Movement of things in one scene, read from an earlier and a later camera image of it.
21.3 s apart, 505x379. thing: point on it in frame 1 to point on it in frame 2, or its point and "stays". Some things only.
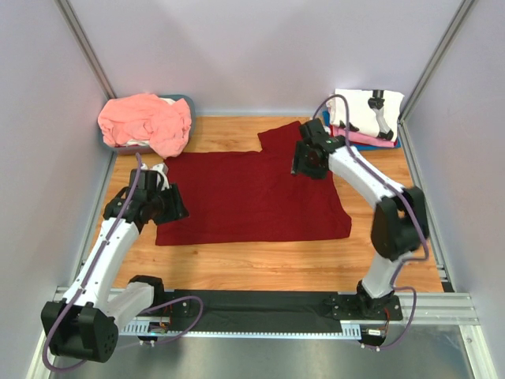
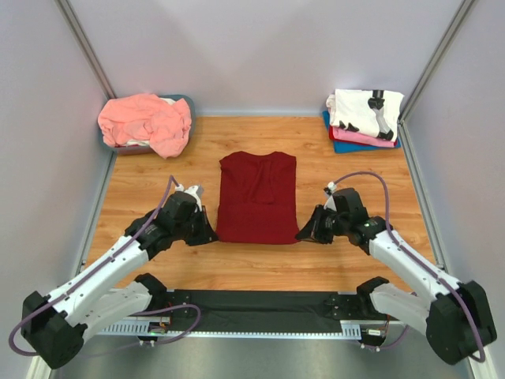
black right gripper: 299,167 to 312,230
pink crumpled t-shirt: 147,118 stays
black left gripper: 177,209 to 207,234
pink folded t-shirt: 364,137 stays
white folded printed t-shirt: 375,112 stays
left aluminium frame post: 81,38 stays
